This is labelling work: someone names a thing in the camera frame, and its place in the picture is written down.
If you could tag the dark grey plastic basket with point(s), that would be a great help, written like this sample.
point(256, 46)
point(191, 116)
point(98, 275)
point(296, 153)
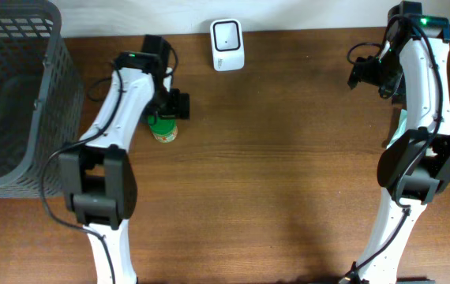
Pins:
point(41, 97)

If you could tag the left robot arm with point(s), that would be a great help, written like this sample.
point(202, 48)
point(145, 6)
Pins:
point(98, 182)

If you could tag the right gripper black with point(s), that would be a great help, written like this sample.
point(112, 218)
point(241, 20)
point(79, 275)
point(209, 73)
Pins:
point(361, 72)

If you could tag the light teal wipes packet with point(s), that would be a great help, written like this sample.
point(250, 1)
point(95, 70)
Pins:
point(401, 128)

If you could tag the green round lid jar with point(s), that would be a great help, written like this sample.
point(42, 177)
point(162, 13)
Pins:
point(164, 130)

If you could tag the white barcode scanner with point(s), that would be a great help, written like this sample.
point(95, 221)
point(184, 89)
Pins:
point(227, 45)

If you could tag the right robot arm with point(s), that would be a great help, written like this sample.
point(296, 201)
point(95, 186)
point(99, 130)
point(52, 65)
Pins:
point(411, 64)

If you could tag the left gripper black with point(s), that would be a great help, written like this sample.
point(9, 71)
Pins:
point(178, 104)

